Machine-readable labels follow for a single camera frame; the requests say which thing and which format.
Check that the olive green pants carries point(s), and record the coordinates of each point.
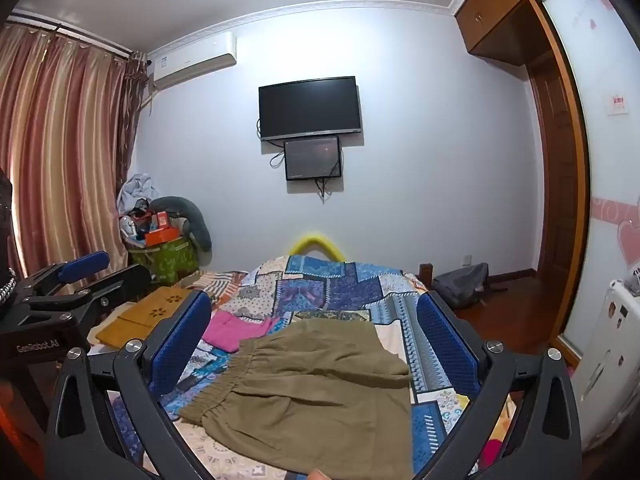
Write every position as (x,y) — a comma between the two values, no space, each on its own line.
(310,385)

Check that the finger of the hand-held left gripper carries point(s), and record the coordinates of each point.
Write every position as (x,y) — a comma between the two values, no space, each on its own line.
(82,266)
(120,282)

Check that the white cloth heap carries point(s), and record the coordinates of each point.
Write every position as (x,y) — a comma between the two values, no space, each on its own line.
(137,190)

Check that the white air conditioner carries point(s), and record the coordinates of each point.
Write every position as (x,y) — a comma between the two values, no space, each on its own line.
(195,60)

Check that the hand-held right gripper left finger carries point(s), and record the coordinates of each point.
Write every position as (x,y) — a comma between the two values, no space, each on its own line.
(182,345)

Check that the blue patchwork blanket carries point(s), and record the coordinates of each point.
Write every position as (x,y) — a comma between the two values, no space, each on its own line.
(340,290)

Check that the wooden overhead cabinet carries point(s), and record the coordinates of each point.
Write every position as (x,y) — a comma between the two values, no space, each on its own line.
(500,5)

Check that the red white door sticker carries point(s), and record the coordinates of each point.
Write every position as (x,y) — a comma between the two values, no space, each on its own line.
(619,104)

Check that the wooden bed post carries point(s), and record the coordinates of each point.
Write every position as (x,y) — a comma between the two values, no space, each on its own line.
(426,275)

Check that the black wall television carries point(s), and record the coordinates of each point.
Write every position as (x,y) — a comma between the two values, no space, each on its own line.
(310,107)

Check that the yellow foam tube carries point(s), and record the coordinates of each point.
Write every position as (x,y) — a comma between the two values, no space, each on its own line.
(300,245)

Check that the grey neck pillow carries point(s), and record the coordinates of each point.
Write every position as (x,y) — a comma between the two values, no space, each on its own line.
(197,225)

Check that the wooden folding lap table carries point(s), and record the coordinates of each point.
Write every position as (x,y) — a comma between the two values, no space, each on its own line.
(145,310)

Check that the striped pink curtain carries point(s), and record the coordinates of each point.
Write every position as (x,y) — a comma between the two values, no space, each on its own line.
(65,160)

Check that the red box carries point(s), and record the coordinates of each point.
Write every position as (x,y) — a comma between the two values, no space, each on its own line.
(163,220)

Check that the pink folded garment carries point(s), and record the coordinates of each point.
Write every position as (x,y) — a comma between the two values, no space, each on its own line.
(235,331)

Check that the orange box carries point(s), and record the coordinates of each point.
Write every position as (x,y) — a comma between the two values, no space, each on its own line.
(161,236)

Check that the brown wooden door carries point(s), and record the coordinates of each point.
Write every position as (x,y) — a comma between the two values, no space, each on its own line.
(550,170)

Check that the grey backpack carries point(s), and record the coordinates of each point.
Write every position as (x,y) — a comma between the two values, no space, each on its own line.
(460,285)

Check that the small black wall monitor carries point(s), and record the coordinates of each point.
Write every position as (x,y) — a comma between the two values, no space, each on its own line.
(312,157)

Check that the frosted sliding wardrobe door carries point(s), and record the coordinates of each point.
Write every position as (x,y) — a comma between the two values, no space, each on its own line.
(610,185)

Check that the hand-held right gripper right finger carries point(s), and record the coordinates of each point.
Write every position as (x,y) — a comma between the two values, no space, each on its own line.
(445,345)

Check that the green patterned bag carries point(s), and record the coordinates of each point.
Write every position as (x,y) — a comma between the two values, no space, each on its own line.
(170,260)

